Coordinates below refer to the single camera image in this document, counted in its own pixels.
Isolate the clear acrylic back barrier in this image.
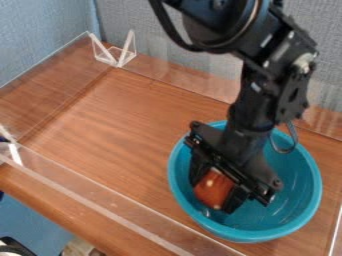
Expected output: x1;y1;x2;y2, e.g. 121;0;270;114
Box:
124;54;342;141

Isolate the blue plastic bowl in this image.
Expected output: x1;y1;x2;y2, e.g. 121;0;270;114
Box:
168;121;323;243

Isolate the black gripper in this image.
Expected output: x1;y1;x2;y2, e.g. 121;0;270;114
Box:
184;121;283;214

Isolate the clear acrylic corner bracket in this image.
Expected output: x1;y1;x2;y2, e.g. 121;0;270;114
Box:
88;30;137;68

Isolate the clear acrylic barrier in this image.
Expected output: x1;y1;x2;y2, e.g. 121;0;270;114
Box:
124;54;342;141
0;125;246;256

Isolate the clear acrylic front barrier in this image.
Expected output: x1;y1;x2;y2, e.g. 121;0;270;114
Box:
0;125;246;256

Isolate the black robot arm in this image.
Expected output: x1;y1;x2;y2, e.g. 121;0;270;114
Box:
148;0;318;214

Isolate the brown and white toy mushroom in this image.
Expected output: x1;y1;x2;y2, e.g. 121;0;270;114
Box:
193;169;233;210

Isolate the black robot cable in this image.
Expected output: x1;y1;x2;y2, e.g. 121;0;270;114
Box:
267;120;299;155

